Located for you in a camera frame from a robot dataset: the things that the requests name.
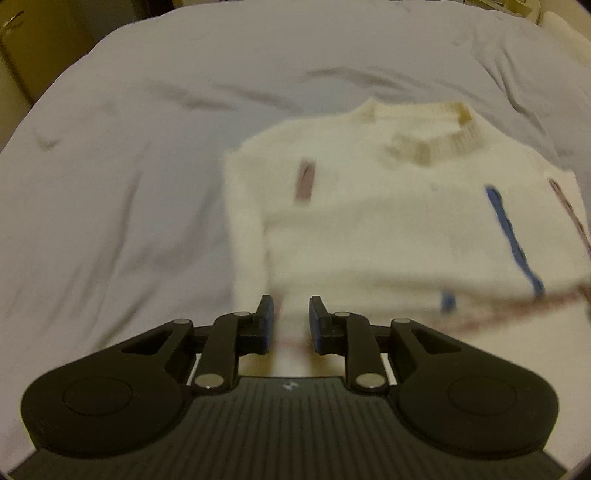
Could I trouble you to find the grey duvet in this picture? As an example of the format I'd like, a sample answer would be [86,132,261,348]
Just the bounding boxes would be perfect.
[1,1,590,471]

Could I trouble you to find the cream knit sweater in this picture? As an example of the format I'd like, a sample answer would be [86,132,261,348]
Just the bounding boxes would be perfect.
[223,100,590,466]

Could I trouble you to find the wooden door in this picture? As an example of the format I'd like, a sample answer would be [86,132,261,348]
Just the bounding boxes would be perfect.
[1,0,91,103]

